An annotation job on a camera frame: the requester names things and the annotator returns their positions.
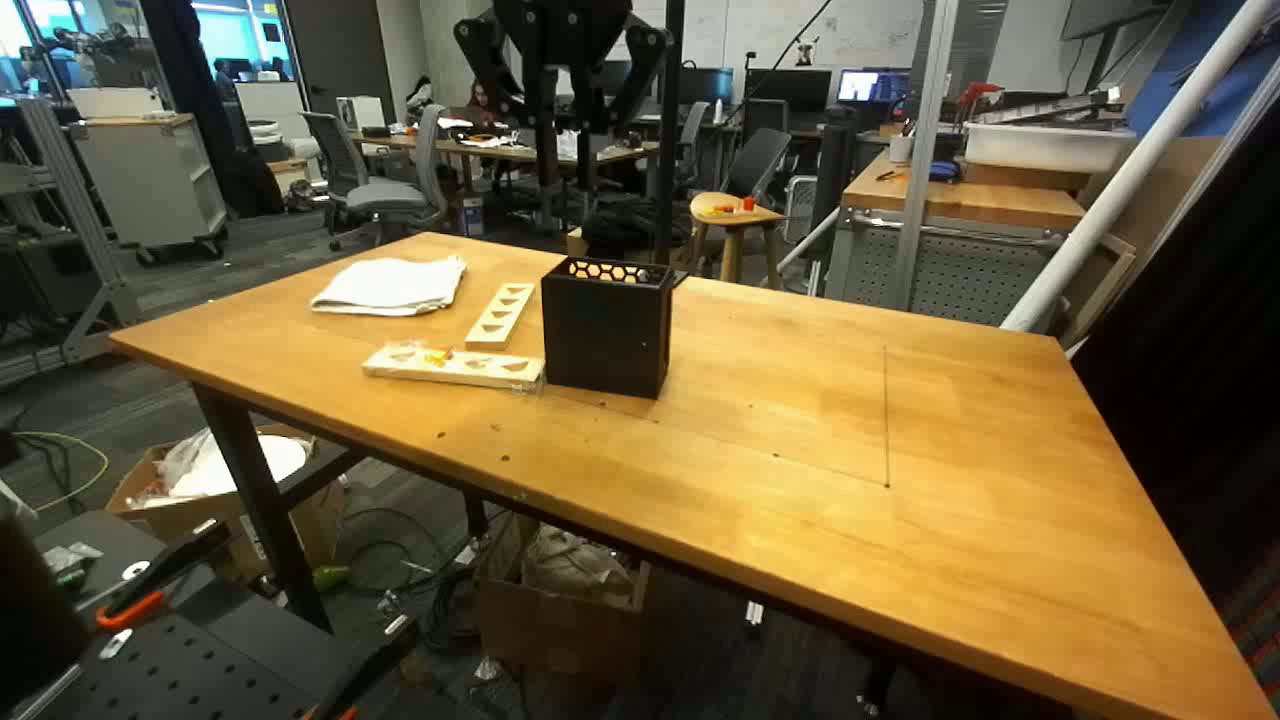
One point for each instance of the wooden board coloured pieces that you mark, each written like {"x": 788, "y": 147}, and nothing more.
{"x": 453, "y": 367}

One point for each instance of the orange objects on stool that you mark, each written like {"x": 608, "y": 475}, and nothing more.
{"x": 749, "y": 205}

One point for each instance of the black stand pole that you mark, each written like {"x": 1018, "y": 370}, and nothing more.
{"x": 669, "y": 134}

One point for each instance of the black perforated box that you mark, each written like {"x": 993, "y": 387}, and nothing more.
{"x": 607, "y": 343}

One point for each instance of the white slanted pole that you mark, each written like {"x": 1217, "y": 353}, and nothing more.
{"x": 1137, "y": 161}

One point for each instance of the lit computer monitor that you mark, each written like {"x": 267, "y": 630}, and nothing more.
{"x": 868, "y": 88}

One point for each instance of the white cloth towel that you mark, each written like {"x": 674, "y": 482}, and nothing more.
{"x": 395, "y": 285}

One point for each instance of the white cabinet cart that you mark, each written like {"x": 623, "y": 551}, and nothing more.
{"x": 155, "y": 181}

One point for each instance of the cardboard box with bag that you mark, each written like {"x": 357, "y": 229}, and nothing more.
{"x": 172, "y": 517}

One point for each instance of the black metal table leg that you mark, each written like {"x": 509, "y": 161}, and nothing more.
{"x": 260, "y": 500}

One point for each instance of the round wooden stool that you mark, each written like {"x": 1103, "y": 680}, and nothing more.
{"x": 726, "y": 211}

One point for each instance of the dark office chair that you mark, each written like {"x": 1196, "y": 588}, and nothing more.
{"x": 762, "y": 161}

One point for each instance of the wooden top workbench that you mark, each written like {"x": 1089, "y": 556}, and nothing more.
{"x": 960, "y": 200}

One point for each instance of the grey aluminium pole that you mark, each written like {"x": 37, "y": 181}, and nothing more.
{"x": 927, "y": 147}

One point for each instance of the white plastic bin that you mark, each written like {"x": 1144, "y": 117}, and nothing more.
{"x": 1044, "y": 147}

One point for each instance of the grey metal shelf frame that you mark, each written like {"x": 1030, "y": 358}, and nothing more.
{"x": 79, "y": 205}

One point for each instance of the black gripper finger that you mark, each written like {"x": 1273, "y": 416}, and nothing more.
{"x": 484, "y": 62}
{"x": 646, "y": 65}

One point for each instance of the wooden board triangle cutouts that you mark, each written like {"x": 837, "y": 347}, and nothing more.
{"x": 503, "y": 319}

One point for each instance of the black perforated cart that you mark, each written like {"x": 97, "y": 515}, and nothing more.
{"x": 226, "y": 660}

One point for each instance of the white plastic bag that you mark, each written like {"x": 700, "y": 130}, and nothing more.
{"x": 223, "y": 466}

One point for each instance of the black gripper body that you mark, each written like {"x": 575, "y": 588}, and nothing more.
{"x": 561, "y": 26}

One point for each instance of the grey office chair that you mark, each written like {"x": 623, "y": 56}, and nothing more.
{"x": 372, "y": 194}

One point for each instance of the open cardboard box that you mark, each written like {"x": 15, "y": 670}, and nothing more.
{"x": 561, "y": 627}

